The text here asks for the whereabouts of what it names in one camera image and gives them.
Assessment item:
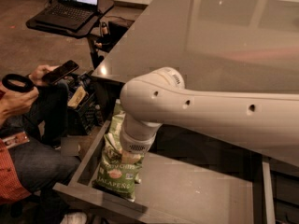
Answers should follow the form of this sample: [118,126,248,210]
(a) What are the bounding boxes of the person's left hand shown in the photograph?
[28,64,57,87]

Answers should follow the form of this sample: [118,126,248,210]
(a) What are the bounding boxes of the tan packet in crate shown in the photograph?
[67,86,86,109]

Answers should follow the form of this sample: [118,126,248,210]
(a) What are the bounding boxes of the open grey top drawer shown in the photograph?
[54,121,276,224]

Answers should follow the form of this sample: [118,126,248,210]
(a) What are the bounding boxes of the person's right hand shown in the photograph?
[0,77,39,124]

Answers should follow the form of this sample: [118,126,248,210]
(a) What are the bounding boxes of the green jalapeno chip bag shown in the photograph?
[93,134,144,202]

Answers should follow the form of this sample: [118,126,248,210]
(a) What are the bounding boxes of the black laptop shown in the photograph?
[35,0,98,31]

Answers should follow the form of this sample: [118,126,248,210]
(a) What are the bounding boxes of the blue jeans legs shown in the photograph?
[0,83,79,224]

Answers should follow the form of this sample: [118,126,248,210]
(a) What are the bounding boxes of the red checked shirt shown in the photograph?
[0,89,32,206]

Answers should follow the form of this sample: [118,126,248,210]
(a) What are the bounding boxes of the black laptop stand table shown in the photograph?
[26,0,114,68]

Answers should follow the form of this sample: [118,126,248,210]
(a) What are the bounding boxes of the white sneaker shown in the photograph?
[60,212,88,224]

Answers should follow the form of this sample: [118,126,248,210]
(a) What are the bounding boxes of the middle green chip bag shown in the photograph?
[107,114,125,149]

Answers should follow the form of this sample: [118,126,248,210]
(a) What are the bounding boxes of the black plastic crate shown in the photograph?
[66,73,97,135]

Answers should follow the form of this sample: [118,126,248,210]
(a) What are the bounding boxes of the rear green chip bag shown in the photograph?
[113,99,124,115]

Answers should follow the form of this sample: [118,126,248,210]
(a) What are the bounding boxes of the grey counter cabinet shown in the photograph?
[95,0,299,224]

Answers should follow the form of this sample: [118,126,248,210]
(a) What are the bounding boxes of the black smartphone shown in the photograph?
[42,60,78,84]

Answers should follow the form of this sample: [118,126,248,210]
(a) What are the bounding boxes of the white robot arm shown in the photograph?
[120,67,299,166]

